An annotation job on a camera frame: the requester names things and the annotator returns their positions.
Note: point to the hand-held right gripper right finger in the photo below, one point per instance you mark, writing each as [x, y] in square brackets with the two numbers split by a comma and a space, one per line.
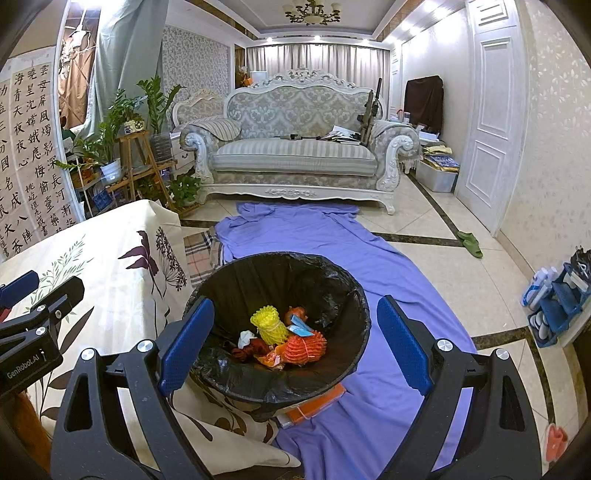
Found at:
[404, 344]

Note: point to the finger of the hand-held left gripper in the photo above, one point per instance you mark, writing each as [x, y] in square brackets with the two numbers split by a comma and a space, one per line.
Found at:
[64, 295]
[21, 286]

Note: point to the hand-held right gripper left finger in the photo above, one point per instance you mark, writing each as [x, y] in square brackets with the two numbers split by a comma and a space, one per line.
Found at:
[184, 346]

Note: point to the dark red mesh bundle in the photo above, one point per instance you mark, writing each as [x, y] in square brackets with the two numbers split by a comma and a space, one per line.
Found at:
[244, 353]

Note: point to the yellow foam fruit net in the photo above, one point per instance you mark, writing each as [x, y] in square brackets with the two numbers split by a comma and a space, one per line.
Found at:
[267, 325]

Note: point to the orange foam fruit net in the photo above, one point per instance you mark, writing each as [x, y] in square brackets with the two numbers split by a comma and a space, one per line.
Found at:
[304, 348]

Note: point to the light blue carton box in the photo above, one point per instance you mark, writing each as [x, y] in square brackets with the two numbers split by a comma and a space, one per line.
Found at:
[302, 328]

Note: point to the red plastic bag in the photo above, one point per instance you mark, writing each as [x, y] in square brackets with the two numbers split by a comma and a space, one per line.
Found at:
[295, 317]

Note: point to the bin with black bag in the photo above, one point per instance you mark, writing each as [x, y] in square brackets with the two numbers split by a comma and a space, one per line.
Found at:
[277, 281]

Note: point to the person's left forearm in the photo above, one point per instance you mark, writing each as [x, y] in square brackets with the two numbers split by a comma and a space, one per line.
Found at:
[23, 429]

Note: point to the floral cream bedsheet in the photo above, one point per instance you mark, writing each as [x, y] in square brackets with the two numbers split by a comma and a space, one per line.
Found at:
[92, 258]

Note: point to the purple cloth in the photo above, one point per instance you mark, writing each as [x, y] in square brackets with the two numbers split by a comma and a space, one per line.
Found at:
[392, 277]

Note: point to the plaid cloth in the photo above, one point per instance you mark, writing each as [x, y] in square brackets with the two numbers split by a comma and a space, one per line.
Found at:
[201, 258]

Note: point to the orange flat box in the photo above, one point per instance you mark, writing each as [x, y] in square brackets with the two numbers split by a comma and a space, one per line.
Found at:
[314, 406]

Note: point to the green slipper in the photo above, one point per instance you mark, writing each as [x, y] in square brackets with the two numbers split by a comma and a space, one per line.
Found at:
[471, 243]

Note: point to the plant in white pot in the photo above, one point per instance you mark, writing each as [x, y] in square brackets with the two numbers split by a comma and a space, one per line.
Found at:
[111, 170]

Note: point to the wooden plant stand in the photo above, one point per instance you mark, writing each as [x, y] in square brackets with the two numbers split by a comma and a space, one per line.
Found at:
[134, 157]

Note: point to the small leafy floor plant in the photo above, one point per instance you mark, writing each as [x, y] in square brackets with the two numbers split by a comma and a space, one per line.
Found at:
[184, 189]

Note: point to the blue shoe rack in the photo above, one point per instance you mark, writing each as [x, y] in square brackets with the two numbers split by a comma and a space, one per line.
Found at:
[558, 300]

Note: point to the clear storage box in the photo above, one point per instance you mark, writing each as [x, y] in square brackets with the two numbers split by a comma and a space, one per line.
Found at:
[436, 177]

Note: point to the red slipper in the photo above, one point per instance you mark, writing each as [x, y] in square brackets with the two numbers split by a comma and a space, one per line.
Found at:
[556, 443]

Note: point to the small yellow clock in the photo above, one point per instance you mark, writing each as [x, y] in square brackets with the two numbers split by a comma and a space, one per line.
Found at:
[134, 126]

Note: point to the tall plant in grey pot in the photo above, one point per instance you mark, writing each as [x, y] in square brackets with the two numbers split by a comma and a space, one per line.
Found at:
[159, 106]

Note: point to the ornate white sofa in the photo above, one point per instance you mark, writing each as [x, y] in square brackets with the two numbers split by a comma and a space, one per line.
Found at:
[295, 157]

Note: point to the papers on sofa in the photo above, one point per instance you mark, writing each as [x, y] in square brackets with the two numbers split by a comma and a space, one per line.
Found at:
[339, 134]

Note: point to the striped sofa cushion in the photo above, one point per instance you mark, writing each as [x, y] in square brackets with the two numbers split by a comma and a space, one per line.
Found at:
[217, 128]

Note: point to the brown patterned curtain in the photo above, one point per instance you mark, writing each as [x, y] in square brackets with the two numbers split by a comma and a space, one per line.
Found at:
[76, 69]

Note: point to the ornate white armchair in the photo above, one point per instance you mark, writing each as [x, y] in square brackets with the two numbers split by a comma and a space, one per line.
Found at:
[198, 108]

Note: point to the toy rifle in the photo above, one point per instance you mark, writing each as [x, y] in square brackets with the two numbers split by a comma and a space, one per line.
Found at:
[369, 115]

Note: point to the dark cloth cover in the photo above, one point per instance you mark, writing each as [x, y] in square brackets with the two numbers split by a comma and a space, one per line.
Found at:
[424, 104]

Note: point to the white panel door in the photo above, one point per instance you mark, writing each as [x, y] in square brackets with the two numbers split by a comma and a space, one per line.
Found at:
[494, 115]

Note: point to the grey green hanging curtain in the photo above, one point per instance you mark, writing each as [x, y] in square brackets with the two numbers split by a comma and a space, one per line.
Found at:
[124, 46]

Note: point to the striped window curtain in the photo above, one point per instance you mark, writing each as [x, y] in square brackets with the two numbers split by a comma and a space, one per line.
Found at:
[286, 60]

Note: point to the chandelier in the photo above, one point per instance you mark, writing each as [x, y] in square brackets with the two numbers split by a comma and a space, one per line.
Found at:
[311, 13]

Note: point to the calligraphy wall sheet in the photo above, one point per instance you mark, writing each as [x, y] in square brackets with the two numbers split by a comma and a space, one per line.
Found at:
[9, 184]
[41, 152]

